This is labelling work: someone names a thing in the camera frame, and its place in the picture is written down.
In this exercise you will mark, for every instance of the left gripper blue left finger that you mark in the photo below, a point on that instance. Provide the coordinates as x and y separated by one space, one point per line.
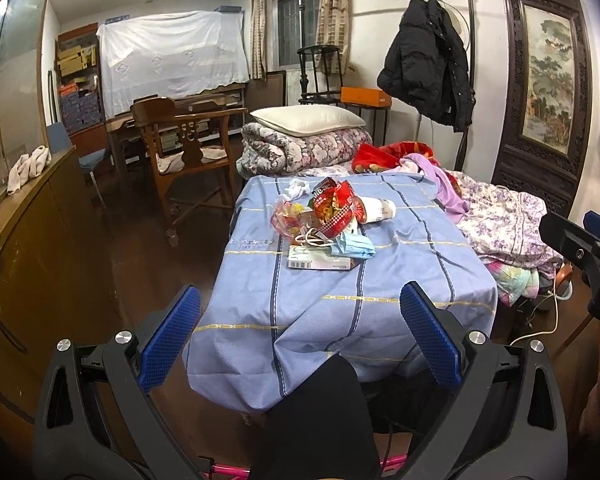
163 335

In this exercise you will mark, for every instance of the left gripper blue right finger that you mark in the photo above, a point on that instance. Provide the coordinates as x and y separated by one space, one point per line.
441 350

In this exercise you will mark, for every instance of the white medicine box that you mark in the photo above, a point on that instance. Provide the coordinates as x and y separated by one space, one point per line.
316 259

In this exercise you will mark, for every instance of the blue face mask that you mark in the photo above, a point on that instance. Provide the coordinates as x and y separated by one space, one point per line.
353 245

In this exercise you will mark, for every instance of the clear candy wrapper bag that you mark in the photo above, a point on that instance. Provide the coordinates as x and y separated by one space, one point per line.
290 219

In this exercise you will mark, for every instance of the white paper cup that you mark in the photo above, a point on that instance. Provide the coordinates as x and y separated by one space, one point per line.
377 209

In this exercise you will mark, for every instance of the red snack wrapper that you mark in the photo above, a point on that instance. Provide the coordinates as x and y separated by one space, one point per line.
335 206

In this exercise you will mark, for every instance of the purple floral duvet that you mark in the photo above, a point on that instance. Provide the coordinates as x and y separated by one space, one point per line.
504 225

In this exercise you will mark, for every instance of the pastel tie-dye bedding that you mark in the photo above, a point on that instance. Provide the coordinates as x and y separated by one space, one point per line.
513 282

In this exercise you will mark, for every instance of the light blue checked bedsheet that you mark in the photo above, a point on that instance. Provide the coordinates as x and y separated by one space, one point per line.
269 326

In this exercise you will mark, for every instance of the lilac garment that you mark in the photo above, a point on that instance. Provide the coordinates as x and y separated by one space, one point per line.
454 206

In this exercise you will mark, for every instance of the brown wooden cabinet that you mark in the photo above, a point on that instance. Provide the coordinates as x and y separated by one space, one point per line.
56 283

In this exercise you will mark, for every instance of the dark carved framed painting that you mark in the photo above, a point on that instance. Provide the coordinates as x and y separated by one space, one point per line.
548 105

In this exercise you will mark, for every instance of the wooden armchair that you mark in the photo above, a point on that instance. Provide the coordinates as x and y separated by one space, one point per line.
158 115

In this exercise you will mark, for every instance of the white crumpled tissue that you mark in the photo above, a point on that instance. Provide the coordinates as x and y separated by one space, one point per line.
295 189

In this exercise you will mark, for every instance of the folded floral grey quilt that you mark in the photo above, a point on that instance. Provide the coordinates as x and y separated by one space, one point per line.
271 152

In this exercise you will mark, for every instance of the red patterned blanket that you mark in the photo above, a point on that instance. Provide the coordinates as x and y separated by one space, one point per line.
369 158

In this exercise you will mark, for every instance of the white cloth on cabinet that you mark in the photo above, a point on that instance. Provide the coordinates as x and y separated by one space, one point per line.
28 167

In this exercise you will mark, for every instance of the black puffer jacket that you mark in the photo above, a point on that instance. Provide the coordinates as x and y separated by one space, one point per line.
426 66

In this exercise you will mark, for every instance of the cream pillow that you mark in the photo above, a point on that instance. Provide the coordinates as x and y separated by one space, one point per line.
307 120

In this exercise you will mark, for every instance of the orange box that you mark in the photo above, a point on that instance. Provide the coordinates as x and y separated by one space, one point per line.
369 97

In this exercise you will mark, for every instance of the bookshelf with boxes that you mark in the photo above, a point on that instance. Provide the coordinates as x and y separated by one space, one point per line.
79 78

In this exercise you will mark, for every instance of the white lace cover cloth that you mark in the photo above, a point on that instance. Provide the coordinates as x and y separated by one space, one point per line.
175 55

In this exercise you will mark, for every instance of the black round stool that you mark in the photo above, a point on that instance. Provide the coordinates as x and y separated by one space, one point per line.
321 77

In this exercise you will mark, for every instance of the beige patterned curtain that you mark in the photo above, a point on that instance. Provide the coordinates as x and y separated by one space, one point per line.
334 26

